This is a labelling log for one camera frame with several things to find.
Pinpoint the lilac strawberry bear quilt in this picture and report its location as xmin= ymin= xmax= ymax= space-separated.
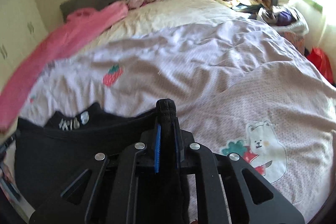
xmin=18 ymin=19 xmax=335 ymax=222

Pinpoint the pink blanket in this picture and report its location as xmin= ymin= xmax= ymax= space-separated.
xmin=1 ymin=1 xmax=128 ymax=134

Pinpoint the cream bed sheet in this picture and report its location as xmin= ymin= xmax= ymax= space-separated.
xmin=79 ymin=0 xmax=247 ymax=53

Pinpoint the black long-sleeve shirt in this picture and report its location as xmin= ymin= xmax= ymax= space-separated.
xmin=14 ymin=98 xmax=190 ymax=224

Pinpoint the red plastic bag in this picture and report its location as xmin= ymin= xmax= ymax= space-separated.
xmin=306 ymin=48 xmax=334 ymax=84

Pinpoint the cream wardrobe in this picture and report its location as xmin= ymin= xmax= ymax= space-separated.
xmin=0 ymin=0 xmax=48 ymax=86

